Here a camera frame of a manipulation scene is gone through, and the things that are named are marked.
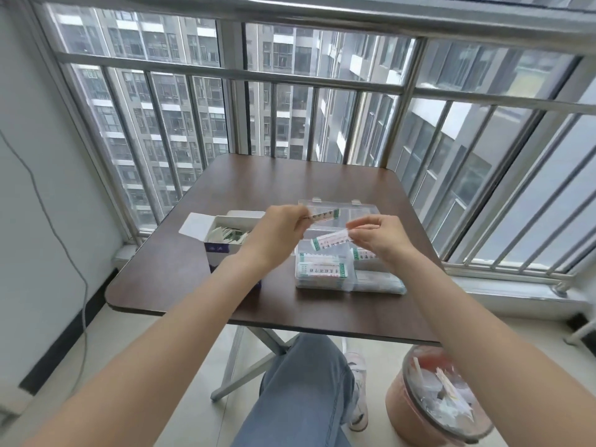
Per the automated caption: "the white green-edged bandage packet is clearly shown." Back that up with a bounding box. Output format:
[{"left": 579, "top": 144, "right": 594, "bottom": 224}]
[{"left": 311, "top": 228, "right": 353, "bottom": 252}]

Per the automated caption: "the grey metal table frame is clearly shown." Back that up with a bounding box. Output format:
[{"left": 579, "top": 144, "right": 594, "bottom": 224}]
[{"left": 210, "top": 324, "right": 349, "bottom": 403}]

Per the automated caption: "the person's left forearm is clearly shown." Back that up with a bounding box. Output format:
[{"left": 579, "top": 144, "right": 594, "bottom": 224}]
[{"left": 21, "top": 249, "right": 262, "bottom": 447}]

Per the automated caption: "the person's right forearm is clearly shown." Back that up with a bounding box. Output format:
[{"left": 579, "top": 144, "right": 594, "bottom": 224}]
[{"left": 395, "top": 249, "right": 596, "bottom": 447}]

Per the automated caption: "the person's left hand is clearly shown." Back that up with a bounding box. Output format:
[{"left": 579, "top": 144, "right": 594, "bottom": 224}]
[{"left": 241, "top": 204, "right": 311, "bottom": 271}]

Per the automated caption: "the grey apartment building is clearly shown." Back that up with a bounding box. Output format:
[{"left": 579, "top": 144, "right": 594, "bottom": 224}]
[{"left": 49, "top": 4, "right": 420, "bottom": 228}]

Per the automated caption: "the pile of paper wrapper scraps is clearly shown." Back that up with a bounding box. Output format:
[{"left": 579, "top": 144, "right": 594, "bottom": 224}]
[{"left": 410, "top": 356, "right": 478, "bottom": 426}]

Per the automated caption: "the clear plastic organizer box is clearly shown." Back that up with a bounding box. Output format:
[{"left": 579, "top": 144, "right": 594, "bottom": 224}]
[{"left": 294, "top": 197, "right": 408, "bottom": 296}]

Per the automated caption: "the pink trash bin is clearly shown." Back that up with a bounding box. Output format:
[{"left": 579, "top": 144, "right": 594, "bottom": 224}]
[{"left": 385, "top": 345, "right": 495, "bottom": 447}]

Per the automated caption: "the pile of packets in carton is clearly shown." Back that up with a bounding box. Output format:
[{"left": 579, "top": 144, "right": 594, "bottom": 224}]
[{"left": 207, "top": 225, "right": 253, "bottom": 246}]

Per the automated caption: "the grey wall cable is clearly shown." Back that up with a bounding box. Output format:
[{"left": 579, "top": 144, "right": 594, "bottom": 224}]
[{"left": 0, "top": 130, "right": 90, "bottom": 417}]

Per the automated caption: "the person's blue jeans leg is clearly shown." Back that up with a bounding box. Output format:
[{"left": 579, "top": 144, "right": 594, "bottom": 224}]
[{"left": 231, "top": 333, "right": 360, "bottom": 447}]

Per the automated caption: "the torn bandage wrapper strip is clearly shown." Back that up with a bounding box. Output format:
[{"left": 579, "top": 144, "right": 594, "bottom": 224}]
[{"left": 305, "top": 208, "right": 339, "bottom": 224}]

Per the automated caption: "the person's white shoe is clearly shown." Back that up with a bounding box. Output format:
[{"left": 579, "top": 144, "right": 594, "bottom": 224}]
[{"left": 344, "top": 352, "right": 369, "bottom": 432}]

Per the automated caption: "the person's right hand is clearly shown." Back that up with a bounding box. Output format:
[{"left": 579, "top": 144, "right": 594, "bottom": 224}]
[{"left": 347, "top": 214, "right": 421, "bottom": 267}]

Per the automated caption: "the white pipe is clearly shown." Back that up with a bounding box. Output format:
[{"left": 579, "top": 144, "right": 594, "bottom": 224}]
[{"left": 562, "top": 320, "right": 596, "bottom": 346}]

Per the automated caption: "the white green bandage packet stack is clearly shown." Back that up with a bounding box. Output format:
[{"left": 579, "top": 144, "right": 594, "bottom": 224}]
[{"left": 297, "top": 255, "right": 351, "bottom": 281}]

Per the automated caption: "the white and blue cardboard box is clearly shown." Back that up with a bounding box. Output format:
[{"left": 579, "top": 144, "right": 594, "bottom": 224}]
[{"left": 179, "top": 210, "right": 266, "bottom": 289}]

